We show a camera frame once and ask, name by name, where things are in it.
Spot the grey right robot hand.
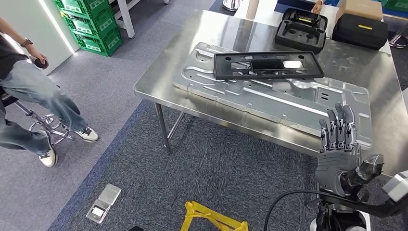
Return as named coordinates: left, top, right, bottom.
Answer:
left=315, top=102, right=385, bottom=202

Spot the person's hand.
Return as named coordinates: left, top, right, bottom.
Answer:
left=310, top=0, right=324, bottom=15

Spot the black plastic plate frame part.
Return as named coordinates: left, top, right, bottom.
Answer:
left=213, top=51, right=325, bottom=81

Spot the dark handheld controller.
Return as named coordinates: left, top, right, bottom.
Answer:
left=33, top=57, right=50, bottom=70

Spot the stainless steel workbench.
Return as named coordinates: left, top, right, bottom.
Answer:
left=133, top=9, right=408, bottom=178

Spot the black foam case insert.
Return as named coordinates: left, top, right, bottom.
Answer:
left=274, top=8, right=328, bottom=55

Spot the cardboard box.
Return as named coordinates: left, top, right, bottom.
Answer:
left=335, top=0, right=384, bottom=22

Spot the black case yellow stripe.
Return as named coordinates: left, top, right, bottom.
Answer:
left=331, top=13, right=389, bottom=51

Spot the white desk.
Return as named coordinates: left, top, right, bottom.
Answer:
left=234, top=0, right=339, bottom=20

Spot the beige roll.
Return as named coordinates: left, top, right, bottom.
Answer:
left=246, top=0, right=260, bottom=20

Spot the stamped sheet metal panel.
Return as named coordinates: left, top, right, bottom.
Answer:
left=172, top=42, right=373, bottom=151

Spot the crumpled yellow floor tape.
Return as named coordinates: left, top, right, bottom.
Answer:
left=180, top=201, right=249, bottom=231

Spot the white table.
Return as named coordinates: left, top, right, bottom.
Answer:
left=108, top=0, right=171, bottom=39

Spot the metal floor outlet box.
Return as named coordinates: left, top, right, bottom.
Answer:
left=85, top=183, right=122, bottom=224

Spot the chrome stool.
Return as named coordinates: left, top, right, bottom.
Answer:
left=0, top=92, right=77, bottom=147

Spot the person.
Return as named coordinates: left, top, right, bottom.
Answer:
left=0, top=16, right=100, bottom=168

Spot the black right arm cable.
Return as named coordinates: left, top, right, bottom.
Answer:
left=264, top=189, right=322, bottom=231

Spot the black right camera bracket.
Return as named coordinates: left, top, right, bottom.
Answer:
left=307, top=191, right=408, bottom=219

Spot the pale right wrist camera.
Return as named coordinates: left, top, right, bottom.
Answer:
left=382, top=170, right=408, bottom=203

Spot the chrome pedestal base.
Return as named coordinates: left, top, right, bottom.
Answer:
left=222, top=0, right=241, bottom=12

